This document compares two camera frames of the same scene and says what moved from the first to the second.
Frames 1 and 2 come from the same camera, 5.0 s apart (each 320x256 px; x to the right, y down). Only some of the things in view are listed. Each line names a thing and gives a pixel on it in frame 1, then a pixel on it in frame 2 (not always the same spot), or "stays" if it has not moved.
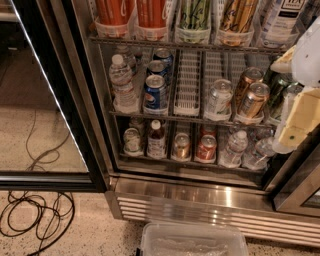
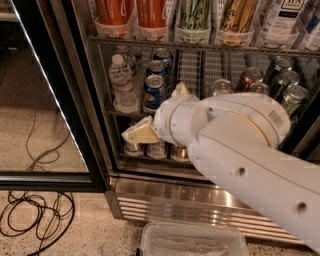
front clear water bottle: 123,93 stays
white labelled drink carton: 283,17 stays
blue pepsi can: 155,95 stays
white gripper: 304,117 to 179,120
